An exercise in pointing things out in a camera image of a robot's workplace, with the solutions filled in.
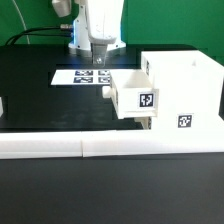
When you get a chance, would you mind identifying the white thin cable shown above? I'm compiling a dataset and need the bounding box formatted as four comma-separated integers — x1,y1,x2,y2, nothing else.
11,0,31,45

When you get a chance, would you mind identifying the white marker sheet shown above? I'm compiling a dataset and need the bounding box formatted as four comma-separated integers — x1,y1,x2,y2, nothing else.
51,69,110,86

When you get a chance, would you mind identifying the black cable bundle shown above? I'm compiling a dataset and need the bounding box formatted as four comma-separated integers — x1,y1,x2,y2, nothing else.
4,23,75,46

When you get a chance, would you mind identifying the white L-shaped fence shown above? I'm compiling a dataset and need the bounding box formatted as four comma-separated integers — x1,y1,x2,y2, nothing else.
0,129,224,159

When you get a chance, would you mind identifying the white drawer cabinet box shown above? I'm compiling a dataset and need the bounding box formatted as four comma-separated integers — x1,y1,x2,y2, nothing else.
141,50,224,130

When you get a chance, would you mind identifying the white drawer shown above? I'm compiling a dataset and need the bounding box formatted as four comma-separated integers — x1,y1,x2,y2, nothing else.
102,69,159,119
134,117,152,130

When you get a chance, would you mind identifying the white front drawer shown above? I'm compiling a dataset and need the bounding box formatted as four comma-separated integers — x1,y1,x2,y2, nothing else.
134,117,152,130

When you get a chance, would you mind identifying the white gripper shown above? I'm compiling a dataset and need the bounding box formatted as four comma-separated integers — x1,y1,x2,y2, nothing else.
86,0,124,65

